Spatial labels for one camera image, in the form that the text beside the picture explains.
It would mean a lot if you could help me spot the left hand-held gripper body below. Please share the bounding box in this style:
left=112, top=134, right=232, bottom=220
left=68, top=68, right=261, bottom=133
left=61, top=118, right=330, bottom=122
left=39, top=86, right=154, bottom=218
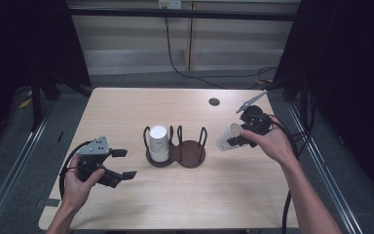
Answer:
left=76, top=136, right=125, bottom=189

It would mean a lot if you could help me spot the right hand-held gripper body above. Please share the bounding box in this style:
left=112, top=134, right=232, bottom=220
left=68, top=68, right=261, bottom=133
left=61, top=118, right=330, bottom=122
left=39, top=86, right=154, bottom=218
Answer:
left=236, top=90, right=273, bottom=137

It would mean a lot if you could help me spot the single floral paper cup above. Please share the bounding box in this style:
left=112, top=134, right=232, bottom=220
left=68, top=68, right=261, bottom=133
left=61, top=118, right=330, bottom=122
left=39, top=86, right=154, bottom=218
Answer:
left=215, top=122, right=245, bottom=152

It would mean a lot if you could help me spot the white paper cup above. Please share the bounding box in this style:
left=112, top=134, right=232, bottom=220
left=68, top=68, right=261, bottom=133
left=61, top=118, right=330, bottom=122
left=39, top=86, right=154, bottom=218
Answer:
left=148, top=125, right=170, bottom=163

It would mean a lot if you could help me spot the brown cup holder tray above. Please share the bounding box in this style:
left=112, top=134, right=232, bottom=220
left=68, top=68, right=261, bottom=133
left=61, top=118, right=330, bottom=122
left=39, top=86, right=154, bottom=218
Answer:
left=142, top=125, right=208, bottom=169

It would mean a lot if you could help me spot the person's right hand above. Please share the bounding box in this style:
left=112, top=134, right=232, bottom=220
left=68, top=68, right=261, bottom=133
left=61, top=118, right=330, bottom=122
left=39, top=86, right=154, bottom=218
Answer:
left=239, top=116, right=297, bottom=168

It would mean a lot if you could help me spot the person's left hand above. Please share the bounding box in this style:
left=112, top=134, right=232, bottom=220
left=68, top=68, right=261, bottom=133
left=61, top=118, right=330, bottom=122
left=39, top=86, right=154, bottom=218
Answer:
left=62, top=154, right=107, bottom=213

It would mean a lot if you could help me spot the grey floor tape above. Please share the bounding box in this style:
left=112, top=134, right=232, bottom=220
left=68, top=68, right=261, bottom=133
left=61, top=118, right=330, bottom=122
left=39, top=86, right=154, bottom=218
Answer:
left=34, top=198, right=61, bottom=209

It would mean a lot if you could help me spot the black metal stand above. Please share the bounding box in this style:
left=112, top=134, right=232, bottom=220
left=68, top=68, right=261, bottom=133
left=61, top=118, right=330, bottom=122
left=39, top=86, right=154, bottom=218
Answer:
left=30, top=72, right=44, bottom=133

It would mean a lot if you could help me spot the yellow floor strip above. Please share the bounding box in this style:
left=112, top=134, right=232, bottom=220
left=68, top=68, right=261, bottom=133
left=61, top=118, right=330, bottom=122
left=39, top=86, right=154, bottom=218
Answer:
left=19, top=97, right=33, bottom=110

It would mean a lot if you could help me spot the black curtain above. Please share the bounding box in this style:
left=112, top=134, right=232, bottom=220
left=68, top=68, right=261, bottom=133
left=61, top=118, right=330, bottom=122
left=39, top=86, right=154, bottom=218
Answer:
left=0, top=0, right=93, bottom=157
left=274, top=0, right=374, bottom=196

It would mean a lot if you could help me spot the black horizontal crossbar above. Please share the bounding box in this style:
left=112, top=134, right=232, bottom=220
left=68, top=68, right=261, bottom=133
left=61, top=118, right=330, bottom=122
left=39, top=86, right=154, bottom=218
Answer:
left=67, top=8, right=301, bottom=22

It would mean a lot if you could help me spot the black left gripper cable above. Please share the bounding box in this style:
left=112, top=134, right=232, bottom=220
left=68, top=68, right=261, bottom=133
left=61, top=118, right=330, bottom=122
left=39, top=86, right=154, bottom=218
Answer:
left=58, top=140, right=94, bottom=200

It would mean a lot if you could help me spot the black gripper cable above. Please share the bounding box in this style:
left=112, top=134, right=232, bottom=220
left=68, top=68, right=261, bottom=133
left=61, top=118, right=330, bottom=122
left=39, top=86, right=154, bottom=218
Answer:
left=58, top=140, right=94, bottom=200
left=267, top=113, right=303, bottom=234

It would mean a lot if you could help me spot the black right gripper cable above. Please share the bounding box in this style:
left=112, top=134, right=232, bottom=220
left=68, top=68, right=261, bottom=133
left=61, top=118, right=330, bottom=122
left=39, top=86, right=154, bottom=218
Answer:
left=267, top=113, right=303, bottom=234

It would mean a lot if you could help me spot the metal floor rail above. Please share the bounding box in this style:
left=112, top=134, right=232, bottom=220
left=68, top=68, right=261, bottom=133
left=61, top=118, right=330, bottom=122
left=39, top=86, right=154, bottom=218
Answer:
left=0, top=100, right=57, bottom=234
left=286, top=103, right=366, bottom=234

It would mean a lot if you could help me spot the black wall cable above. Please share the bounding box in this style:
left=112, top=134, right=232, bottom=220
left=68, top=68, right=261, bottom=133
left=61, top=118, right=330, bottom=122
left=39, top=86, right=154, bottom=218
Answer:
left=164, top=16, right=279, bottom=91

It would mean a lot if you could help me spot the white wall power outlet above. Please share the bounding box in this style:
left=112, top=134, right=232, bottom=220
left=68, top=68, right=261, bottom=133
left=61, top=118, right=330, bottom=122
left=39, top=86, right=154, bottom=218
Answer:
left=158, top=0, right=183, bottom=10

